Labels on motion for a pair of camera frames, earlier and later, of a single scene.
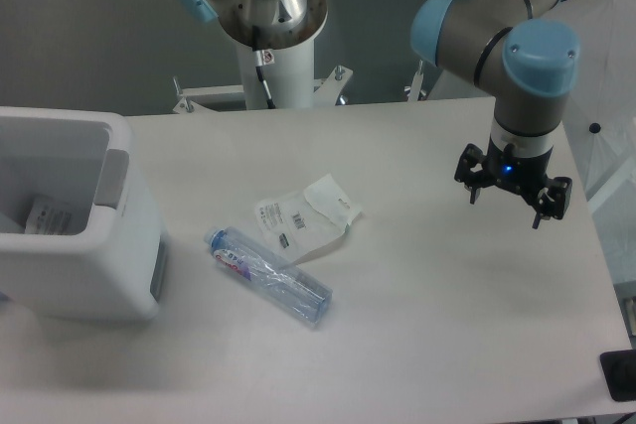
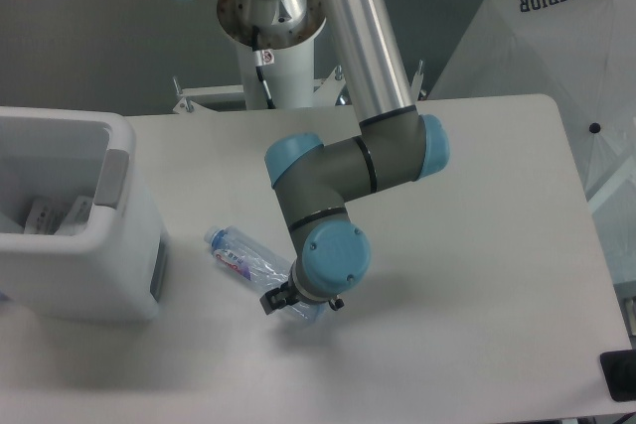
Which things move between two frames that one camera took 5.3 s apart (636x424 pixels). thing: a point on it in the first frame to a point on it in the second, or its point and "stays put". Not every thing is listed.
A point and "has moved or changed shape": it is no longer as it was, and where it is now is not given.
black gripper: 526,175 to 286,295
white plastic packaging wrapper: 302,223 has moved or changed shape
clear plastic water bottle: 268,275 stays put
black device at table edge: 619,368 stays put
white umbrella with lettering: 601,112 stays put
